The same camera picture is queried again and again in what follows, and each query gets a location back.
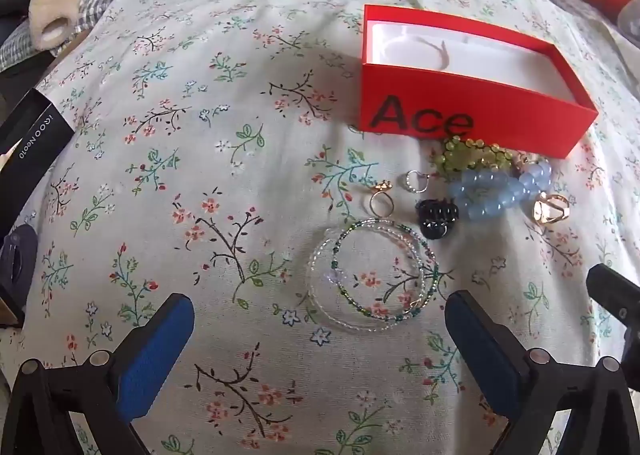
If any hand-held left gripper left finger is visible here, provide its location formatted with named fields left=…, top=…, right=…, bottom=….
left=0, top=292, right=196, bottom=455

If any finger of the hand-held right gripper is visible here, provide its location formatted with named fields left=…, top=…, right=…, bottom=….
left=586, top=264, right=640, bottom=391

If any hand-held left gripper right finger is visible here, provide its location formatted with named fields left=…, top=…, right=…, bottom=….
left=444, top=290, right=640, bottom=455

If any chunky gold ring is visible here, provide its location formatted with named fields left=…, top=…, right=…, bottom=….
left=532, top=192, right=571, bottom=226

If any dark green seed bead bracelet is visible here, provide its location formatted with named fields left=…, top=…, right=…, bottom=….
left=331, top=221, right=443, bottom=325

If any black hair claw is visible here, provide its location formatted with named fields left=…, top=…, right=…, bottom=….
left=415, top=198, right=460, bottom=240

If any pale blue bead bracelet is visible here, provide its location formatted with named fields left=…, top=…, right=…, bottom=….
left=447, top=159, right=553, bottom=222

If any small silver ring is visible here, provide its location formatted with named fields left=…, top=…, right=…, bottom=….
left=399, top=170, right=432, bottom=193

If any clear seed bead bracelet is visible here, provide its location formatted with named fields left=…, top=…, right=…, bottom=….
left=306, top=218, right=431, bottom=334

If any thin gold ring with ornament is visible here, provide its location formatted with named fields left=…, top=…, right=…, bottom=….
left=367, top=179, right=396, bottom=217

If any light green bead bracelet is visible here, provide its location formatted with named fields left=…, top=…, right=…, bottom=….
left=431, top=135, right=516, bottom=181

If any red cardboard box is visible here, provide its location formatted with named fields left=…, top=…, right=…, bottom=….
left=359, top=4, right=600, bottom=158

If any grey plastic object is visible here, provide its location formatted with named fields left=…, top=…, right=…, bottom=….
left=0, top=227, right=38, bottom=321

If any floral bed sheet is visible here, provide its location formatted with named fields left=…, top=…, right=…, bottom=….
left=0, top=0, right=640, bottom=455

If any black cardboard box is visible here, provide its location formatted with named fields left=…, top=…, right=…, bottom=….
left=0, top=88, right=76, bottom=241

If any grey crumpled cloth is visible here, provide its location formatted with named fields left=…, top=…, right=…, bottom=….
left=617, top=0, right=640, bottom=38

